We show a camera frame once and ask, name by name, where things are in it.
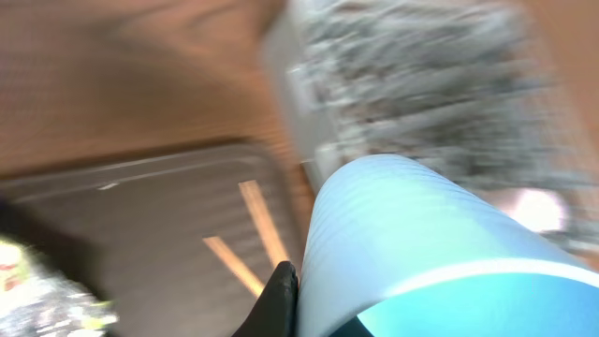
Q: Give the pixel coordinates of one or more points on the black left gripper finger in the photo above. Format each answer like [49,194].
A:
[274,313]

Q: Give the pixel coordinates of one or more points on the light blue plastic cup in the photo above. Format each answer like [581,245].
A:
[406,252]

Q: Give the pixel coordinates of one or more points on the yellow foil snack wrapper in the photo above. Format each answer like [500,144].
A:
[38,300]

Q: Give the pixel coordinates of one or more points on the grey dishwasher rack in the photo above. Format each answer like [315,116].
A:
[466,88]

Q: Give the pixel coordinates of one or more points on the wooden chopstick left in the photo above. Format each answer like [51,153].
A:
[235,265]

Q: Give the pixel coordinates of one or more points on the wooden chopstick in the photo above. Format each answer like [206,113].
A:
[263,221]
[235,265]

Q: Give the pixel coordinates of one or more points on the wooden chopstick right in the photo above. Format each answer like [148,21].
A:
[263,221]

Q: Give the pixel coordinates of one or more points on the dark brown serving tray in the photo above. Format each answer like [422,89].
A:
[135,232]

